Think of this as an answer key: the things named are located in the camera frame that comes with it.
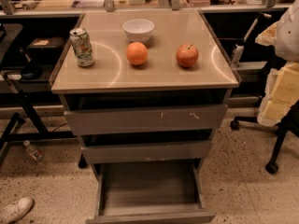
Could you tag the grey bottom drawer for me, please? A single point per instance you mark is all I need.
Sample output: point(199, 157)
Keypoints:
point(158, 192)

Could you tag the grey drawer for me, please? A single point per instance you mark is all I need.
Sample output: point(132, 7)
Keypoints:
point(145, 119)
point(147, 152)
point(158, 192)

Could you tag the grey drawer cabinet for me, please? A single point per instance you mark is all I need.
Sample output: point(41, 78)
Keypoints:
point(113, 83)

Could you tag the grey top drawer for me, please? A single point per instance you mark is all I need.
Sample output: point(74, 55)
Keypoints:
point(145, 119)

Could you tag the grey middle drawer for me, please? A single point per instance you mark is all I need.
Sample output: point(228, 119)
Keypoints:
point(147, 152)

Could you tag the orange fruit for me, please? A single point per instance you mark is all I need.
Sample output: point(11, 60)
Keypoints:
point(137, 53)

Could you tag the red apple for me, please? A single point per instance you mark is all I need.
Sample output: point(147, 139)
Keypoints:
point(187, 55)

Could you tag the white bowl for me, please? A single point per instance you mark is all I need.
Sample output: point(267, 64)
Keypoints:
point(138, 30)

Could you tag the green white soda can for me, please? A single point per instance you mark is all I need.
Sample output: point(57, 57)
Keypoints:
point(82, 47)

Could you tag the dark box under desk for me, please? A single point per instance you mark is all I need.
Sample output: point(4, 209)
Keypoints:
point(51, 46)

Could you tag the plastic water bottle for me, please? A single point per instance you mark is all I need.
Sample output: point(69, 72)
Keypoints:
point(33, 151)

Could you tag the black office chair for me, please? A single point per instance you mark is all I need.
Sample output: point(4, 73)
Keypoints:
point(290, 123)

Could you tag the white sneaker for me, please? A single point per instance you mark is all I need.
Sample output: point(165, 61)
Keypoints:
point(16, 210)

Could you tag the white handled tool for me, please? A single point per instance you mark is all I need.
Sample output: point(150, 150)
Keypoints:
point(240, 44)

